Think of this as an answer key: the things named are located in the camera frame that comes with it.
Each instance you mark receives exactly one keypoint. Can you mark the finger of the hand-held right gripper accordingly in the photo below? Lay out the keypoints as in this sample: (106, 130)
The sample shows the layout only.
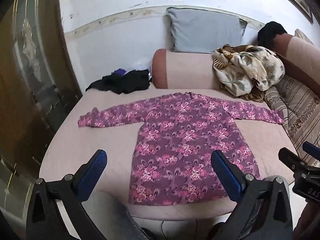
(290, 160)
(312, 149)

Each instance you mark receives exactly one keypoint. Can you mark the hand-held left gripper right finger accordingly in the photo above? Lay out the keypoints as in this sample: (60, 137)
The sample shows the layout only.
(226, 175)

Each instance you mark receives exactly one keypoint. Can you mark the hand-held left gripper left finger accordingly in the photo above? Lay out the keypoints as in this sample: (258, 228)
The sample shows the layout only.
(93, 170)

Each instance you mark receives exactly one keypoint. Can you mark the purple floral shirt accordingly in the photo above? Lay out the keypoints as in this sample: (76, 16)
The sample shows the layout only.
(180, 142)

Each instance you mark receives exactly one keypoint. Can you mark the person's right forearm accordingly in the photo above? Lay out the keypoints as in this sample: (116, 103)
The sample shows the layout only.
(310, 225)

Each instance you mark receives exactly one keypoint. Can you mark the black clothes pile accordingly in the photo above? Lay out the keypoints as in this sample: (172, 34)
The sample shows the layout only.
(125, 82)

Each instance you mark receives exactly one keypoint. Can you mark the striped patterned mattress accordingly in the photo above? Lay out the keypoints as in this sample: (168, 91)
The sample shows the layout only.
(300, 112)

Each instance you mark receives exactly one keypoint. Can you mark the pink bolster with brown end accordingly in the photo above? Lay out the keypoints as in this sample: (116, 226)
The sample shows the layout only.
(297, 52)
(187, 70)

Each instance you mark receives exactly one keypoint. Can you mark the purple cloth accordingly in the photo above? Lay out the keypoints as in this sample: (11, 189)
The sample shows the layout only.
(120, 72)

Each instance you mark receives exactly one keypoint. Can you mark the cream floral blanket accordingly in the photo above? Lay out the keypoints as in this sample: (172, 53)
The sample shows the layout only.
(250, 67)

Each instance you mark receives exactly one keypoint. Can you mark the wooden cabinet with glass door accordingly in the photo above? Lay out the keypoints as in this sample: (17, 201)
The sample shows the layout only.
(25, 80)

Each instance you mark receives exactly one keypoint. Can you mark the beige patterned cushion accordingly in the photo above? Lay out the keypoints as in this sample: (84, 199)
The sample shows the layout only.
(303, 36)

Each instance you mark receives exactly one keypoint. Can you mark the white cloth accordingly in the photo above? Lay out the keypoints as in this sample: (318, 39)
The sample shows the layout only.
(140, 65)

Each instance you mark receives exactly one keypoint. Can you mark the black cloth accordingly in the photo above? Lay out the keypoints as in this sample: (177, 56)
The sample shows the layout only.
(271, 33)

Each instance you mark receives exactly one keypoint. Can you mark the grey pillow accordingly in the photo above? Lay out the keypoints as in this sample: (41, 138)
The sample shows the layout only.
(205, 30)

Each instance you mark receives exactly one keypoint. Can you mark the dark wooden frame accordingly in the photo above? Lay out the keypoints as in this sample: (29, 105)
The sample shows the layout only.
(300, 2)

